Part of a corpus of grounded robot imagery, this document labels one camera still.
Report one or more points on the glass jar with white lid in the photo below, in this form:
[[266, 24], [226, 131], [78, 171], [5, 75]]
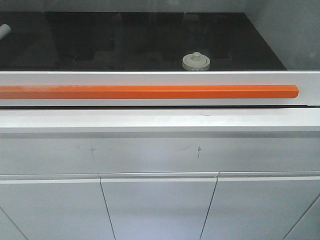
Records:
[[196, 62]]

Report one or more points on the orange sash handle bar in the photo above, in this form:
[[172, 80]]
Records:
[[71, 92]]

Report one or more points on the white cabinet centre door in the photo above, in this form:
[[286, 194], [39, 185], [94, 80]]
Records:
[[171, 206]]

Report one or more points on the white cabinet door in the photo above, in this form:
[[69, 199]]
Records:
[[258, 207], [171, 206], [57, 208]]

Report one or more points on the white cabinet right door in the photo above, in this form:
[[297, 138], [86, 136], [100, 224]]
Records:
[[258, 207]]

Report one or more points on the white cabinet left door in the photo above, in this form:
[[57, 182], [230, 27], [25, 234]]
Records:
[[57, 208]]

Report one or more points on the white pipe stub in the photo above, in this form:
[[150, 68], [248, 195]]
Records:
[[4, 31]]

